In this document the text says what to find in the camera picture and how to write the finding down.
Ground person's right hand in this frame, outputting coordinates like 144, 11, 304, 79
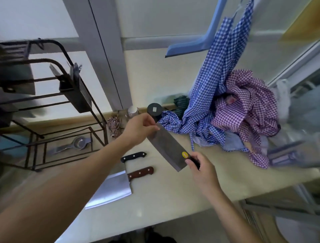
185, 151, 223, 199

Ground person's left hand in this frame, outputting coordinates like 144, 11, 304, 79
121, 113, 161, 148

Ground dark steel cleaver black handle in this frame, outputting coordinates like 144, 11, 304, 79
147, 123, 201, 173

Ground person's left forearm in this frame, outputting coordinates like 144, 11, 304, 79
0, 135, 142, 243

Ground person's right forearm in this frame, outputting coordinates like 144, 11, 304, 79
204, 186, 267, 243

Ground small glass jar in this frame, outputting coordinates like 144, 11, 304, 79
127, 106, 140, 118

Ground dark green cloth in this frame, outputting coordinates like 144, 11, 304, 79
173, 95, 191, 118

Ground small red checked cloth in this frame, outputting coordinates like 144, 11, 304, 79
107, 116, 123, 139

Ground blue checked apron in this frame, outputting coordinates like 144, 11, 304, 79
158, 0, 255, 152

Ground purple checked apron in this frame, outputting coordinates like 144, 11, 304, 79
211, 69, 281, 169

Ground metal squeezer tool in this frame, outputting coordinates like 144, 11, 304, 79
47, 135, 93, 156

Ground black utensil holder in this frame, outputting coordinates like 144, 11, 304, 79
49, 63, 93, 113

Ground grey plastic container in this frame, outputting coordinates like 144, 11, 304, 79
268, 141, 304, 168

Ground blue plastic dustpan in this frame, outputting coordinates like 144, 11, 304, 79
165, 0, 228, 58

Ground black metal dish rack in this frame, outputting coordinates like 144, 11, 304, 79
0, 39, 109, 172

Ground white plastic bag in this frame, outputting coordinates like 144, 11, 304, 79
271, 79, 294, 123

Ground yellow cutting board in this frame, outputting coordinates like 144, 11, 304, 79
280, 0, 320, 43

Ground black-handled riveted knife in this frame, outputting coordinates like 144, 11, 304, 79
120, 151, 148, 163

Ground shiny cleaver brown wooden handle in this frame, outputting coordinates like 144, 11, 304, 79
85, 166, 154, 210

